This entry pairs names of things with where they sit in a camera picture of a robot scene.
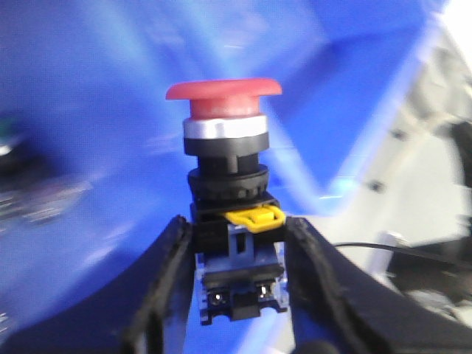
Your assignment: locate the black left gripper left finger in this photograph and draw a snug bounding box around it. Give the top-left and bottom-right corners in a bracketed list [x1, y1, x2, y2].
[1, 216, 193, 353]

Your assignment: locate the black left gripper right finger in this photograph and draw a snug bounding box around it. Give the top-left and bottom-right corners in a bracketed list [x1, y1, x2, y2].
[285, 218, 471, 353]

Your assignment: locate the red mushroom push button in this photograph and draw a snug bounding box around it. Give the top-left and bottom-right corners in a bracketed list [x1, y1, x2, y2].
[166, 78, 288, 325]

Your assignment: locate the blue plastic crate left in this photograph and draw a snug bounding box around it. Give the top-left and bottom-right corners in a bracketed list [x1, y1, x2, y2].
[1, 1, 445, 340]

